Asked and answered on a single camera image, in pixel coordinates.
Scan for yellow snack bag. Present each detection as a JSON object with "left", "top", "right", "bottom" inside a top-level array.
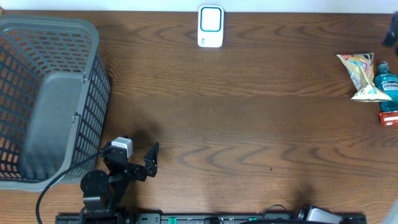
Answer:
[{"left": 337, "top": 53, "right": 392, "bottom": 102}]

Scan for orange snack bar wrapper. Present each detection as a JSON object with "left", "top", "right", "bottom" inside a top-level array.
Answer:
[{"left": 377, "top": 111, "right": 398, "bottom": 126}]

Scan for blue mouthwash bottle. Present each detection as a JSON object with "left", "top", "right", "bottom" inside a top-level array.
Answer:
[{"left": 374, "top": 61, "right": 397, "bottom": 112}]

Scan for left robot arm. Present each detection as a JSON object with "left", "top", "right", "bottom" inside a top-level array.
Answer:
[{"left": 79, "top": 138, "right": 159, "bottom": 223}]

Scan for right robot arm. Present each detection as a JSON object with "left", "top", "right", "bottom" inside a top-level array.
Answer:
[{"left": 298, "top": 12, "right": 397, "bottom": 224}]

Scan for grey plastic shopping basket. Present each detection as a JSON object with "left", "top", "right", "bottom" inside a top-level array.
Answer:
[{"left": 1, "top": 16, "right": 110, "bottom": 192}]

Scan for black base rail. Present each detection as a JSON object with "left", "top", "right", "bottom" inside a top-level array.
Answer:
[{"left": 55, "top": 212, "right": 368, "bottom": 224}]

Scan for black left camera cable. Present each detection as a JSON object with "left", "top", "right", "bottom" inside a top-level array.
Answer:
[{"left": 35, "top": 151, "right": 103, "bottom": 224}]

